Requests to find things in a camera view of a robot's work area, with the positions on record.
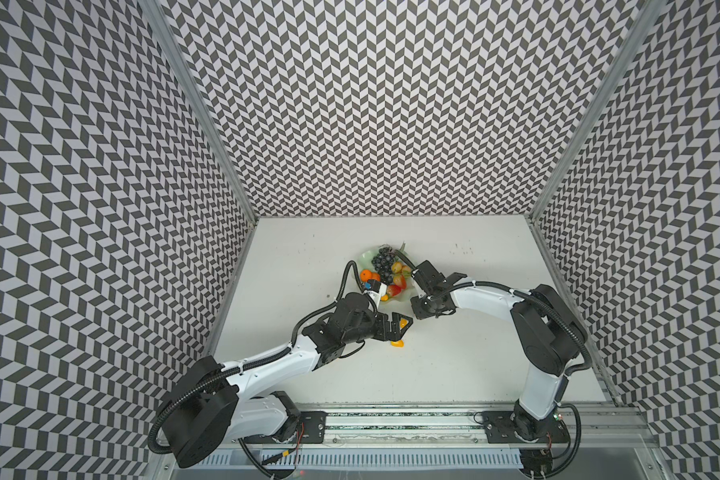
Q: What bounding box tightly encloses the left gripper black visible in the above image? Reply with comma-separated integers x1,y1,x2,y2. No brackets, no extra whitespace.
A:
343,310,414,345

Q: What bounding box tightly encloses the strawberry red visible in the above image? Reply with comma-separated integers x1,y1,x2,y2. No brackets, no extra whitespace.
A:
386,284,402,298

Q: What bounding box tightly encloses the green wavy glass bowl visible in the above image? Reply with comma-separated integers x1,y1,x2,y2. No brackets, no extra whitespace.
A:
356,244,417,304

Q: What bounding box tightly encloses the dark grape bunch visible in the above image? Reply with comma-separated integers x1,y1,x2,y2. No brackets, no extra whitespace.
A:
371,245,406,285

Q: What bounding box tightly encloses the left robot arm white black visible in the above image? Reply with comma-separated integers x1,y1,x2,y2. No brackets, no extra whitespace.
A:
147,293,414,468

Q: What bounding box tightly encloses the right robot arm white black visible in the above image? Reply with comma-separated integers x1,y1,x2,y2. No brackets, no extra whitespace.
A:
411,261,593,443

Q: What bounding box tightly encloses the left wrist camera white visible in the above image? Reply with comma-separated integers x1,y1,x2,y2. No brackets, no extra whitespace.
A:
363,279,388,302

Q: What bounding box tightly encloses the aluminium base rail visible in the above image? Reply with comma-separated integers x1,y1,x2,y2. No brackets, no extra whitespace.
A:
145,402,674,479

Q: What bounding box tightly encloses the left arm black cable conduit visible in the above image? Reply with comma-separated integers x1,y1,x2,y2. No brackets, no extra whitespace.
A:
147,259,367,455

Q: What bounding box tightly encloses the right corner aluminium post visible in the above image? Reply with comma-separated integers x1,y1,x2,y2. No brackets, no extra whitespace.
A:
528,0,666,225

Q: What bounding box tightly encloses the corner aluminium post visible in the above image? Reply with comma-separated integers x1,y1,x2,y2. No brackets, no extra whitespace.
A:
139,0,258,225
528,0,666,225

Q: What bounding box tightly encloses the left corner aluminium post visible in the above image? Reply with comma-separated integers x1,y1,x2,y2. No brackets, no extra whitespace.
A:
139,0,258,225

